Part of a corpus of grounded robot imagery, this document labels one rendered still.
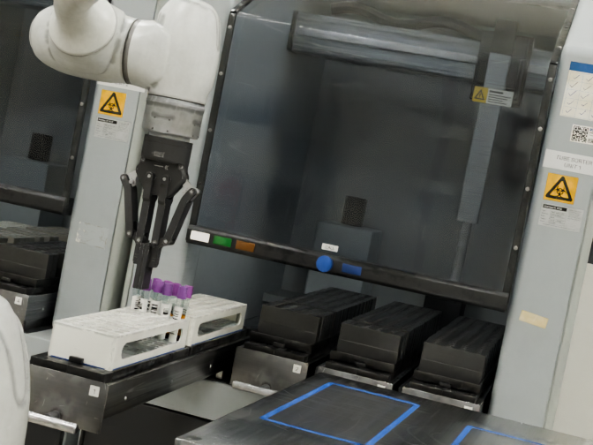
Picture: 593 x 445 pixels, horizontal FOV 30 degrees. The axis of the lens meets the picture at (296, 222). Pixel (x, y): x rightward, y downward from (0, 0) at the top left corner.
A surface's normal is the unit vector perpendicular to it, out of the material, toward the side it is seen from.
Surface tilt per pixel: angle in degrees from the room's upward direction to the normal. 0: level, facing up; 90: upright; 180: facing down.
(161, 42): 89
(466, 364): 90
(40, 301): 90
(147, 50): 88
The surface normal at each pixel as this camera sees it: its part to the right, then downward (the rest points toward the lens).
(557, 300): -0.25, 0.00
